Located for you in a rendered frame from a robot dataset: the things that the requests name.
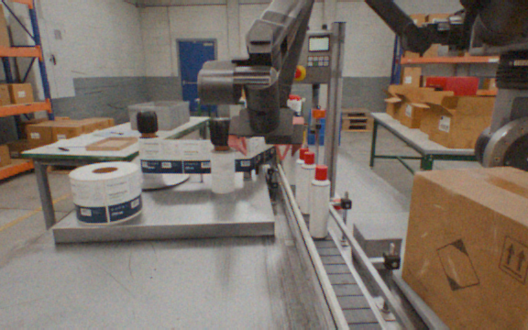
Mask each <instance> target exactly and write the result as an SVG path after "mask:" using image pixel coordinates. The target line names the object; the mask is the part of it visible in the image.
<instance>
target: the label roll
mask: <svg viewBox="0 0 528 330"><path fill-rule="evenodd" d="M69 176H70V181H71V190H72V196H73V201H74V207H75V213H76V218H77V220H78V221H79V222H81V223H83V224H86V225H91V226H100V225H109V224H114V223H118V222H122V221H125V220H127V219H129V218H131V217H133V216H135V215H137V214H139V213H140V212H141V211H142V210H143V204H142V196H141V188H140V180H139V172H138V165H137V164H136V163H132V162H124V161H114V162H103V163H96V164H92V165H88V166H84V167H81V168H79V169H76V170H73V171H72V172H71V173H70V175H69Z"/></svg>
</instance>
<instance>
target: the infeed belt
mask: <svg viewBox="0 0 528 330"><path fill-rule="evenodd" d="M283 187H284V185H283ZM290 188H291V192H292V194H293V196H294V199H295V200H296V186H290ZM284 190H285V192H286V189H285V187H284ZM286 195H287V197H288V199H289V196H288V194H287V192H286ZM289 202H290V205H291V209H292V211H293V214H294V216H295V219H296V222H297V224H298V227H299V228H300V225H299V223H298V220H297V217H296V215H295V212H294V210H293V208H292V203H291V201H290V199H289ZM302 217H303V220H304V224H305V226H306V228H307V230H308V232H309V222H310V216H309V215H304V214H302ZM300 231H301V233H302V238H303V241H304V243H305V246H306V248H307V251H308V246H307V244H306V241H305V238H304V236H303V231H302V230H301V228H300ZM311 239H312V241H313V245H314V247H315V249H316V252H317V254H318V257H319V259H320V260H321V263H322V265H323V267H324V270H325V273H326V275H327V278H328V279H329V281H330V284H331V286H332V289H333V291H334V293H335V297H336V299H337V301H338V303H339V306H340V308H341V311H342V313H343V314H344V317H345V318H346V322H347V324H348V327H349V329H350V330H383V328H382V327H381V325H380V324H379V321H378V319H377V318H376V316H375V314H374V313H373V311H372V309H371V308H370V306H369V303H368V301H367V299H366V298H365V296H364V294H363V292H362V290H361V289H360V288H359V286H358V283H357V281H356V279H355V278H354V276H353V274H352V273H351V271H350V269H349V268H348V266H347V264H346V262H345V260H344V259H343V257H342V255H341V252H340V249H339V248H338V246H337V244H336V242H335V241H334V239H333V237H332V235H331V233H330V232H329V230H328V233H327V237H326V238H324V239H316V238H312V237H311ZM308 253H309V251H308ZM309 258H310V261H311V263H312V265H313V269H314V272H315V275H316V278H317V279H318V282H319V285H320V288H321V290H322V293H323V296H324V299H325V302H326V305H327V307H328V310H329V312H330V314H331V316H332V319H333V322H334V325H335V329H336V330H338V327H337V324H336V320H335V318H334V316H333V313H332V311H331V309H330V306H329V303H328V301H327V299H326V296H325V292H324V289H323V287H322V284H321V282H320V280H319V277H318V274H317V272H316V269H315V266H314V264H313V261H312V259H311V256H310V253H309Z"/></svg>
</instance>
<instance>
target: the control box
mask: <svg viewBox="0 0 528 330"><path fill-rule="evenodd" d="M323 35H330V50H329V51H309V37H310V36H323ZM333 43H334V31H333V30H322V31H309V32H307V33H306V37H305V40H304V43H303V46H302V53H301V57H300V59H299V63H298V67H297V69H300V70H301V71H302V76H301V77H300V78H294V80H293V83H310V84H330V82H331V78H332V54H333ZM327 55H330V65H329V67H307V64H308V56H327Z"/></svg>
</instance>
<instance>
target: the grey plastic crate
mask: <svg viewBox="0 0 528 330"><path fill-rule="evenodd" d="M189 104H190V102H177V101H150V102H146V103H142V104H134V105H131V106H129V107H128V110H129V115H130V124H131V128H132V130H138V128H137V120H136V115H137V112H138V111H139V110H154V111H155V112H156V114H157V116H158V126H159V130H168V131H172V130H173V129H174V128H178V127H181V126H183V125H185V124H187V123H189V122H190V109H189ZM167 105H172V106H171V107H167Z"/></svg>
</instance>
